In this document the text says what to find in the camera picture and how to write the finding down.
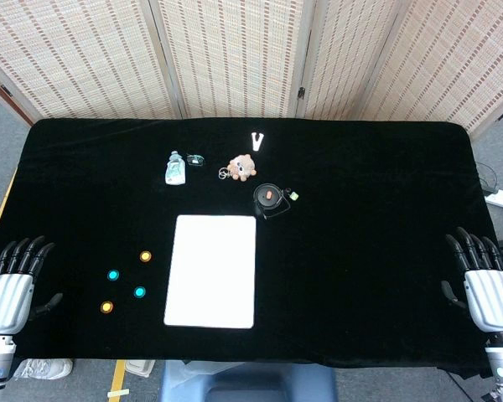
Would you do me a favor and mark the black velvet tablecloth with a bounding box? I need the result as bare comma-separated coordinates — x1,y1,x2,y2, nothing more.
0,117,503,378

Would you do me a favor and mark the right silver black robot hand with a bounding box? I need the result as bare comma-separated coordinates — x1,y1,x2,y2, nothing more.
440,226,503,334

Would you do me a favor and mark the woven bamboo folding screen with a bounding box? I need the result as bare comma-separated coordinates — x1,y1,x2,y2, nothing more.
0,0,503,139

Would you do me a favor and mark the black teapot with orange knob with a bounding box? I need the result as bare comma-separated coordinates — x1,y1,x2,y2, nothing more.
252,183,293,220

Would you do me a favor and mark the white sneaker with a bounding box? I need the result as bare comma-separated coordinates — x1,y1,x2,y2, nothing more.
14,358,74,380

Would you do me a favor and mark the small clear plastic bottle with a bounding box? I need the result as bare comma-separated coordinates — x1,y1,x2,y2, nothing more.
164,150,187,186

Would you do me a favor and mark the white magnetic board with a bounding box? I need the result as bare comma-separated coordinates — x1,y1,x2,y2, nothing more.
163,214,257,330

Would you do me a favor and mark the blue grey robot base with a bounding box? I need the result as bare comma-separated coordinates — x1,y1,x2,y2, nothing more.
158,360,339,402

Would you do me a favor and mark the brown plush keychain toy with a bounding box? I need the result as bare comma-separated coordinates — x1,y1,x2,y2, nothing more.
228,153,257,182

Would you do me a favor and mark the white plastic container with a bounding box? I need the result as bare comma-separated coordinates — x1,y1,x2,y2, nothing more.
125,359,156,378

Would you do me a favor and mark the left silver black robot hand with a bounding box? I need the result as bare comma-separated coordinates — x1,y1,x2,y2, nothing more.
0,235,64,336

